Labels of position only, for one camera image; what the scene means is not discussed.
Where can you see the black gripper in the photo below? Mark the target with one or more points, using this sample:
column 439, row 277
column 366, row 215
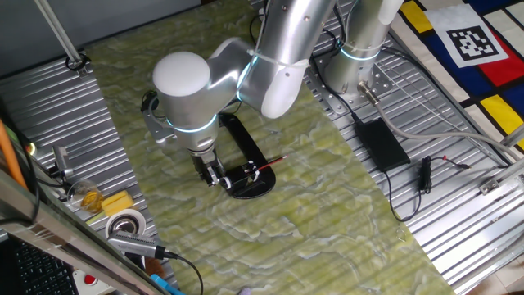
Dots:
column 203, row 162

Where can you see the black crank pencil sharpener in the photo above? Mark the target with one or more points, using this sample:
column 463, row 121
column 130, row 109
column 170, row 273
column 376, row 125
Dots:
column 241, row 178

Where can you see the black C-clamp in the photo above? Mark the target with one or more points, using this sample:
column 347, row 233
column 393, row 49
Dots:
column 249, row 141

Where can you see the red pencil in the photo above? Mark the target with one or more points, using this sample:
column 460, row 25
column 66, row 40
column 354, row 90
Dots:
column 272, row 162

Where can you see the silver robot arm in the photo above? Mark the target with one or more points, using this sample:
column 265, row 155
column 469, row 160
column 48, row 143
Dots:
column 184, row 98

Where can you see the green marble pattern mat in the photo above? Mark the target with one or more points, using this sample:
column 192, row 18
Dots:
column 286, row 225

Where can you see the white tape roll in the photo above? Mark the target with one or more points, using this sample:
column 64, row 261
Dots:
column 125, row 221

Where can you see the yellow sponge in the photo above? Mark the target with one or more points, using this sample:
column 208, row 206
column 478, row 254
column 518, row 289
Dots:
column 116, row 202

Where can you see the brown round object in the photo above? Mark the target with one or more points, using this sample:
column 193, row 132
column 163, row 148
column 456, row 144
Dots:
column 154, row 268

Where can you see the blue plastic item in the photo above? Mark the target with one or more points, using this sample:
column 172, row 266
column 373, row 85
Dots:
column 163, row 284

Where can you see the glass beaker yellow liquid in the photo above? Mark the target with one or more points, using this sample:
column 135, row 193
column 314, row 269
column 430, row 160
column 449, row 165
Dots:
column 90, row 198

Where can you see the red emergency stop box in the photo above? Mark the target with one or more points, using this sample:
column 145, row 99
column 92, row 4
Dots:
column 92, row 282

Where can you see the black power adapter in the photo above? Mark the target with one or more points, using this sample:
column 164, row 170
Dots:
column 380, row 143

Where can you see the black keyboard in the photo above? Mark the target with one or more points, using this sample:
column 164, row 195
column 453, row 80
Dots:
column 41, row 270

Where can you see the orange pole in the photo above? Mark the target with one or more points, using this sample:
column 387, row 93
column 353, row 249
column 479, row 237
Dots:
column 8, row 151

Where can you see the fiducial marker board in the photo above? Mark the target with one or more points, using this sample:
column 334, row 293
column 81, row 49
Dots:
column 450, row 69

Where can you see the white marker tag paper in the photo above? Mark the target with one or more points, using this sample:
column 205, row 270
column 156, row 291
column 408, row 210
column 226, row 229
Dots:
column 466, row 37

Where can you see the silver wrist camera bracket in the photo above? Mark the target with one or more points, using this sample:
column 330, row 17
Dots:
column 157, row 129

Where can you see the silver depth camera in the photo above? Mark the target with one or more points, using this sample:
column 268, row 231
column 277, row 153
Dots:
column 135, row 244

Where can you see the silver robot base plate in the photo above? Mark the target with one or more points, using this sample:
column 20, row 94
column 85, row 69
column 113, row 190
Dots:
column 329, row 102

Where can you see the small grey camera stand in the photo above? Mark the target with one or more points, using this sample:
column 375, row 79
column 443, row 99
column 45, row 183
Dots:
column 61, row 157

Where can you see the aluminium frame bar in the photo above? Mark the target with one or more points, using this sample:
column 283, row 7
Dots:
column 61, row 229

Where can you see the aluminium pole with bracket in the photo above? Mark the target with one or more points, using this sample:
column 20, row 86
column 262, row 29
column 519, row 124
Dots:
column 57, row 28

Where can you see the aluminium corner frame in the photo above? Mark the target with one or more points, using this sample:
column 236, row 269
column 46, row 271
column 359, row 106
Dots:
column 503, row 176

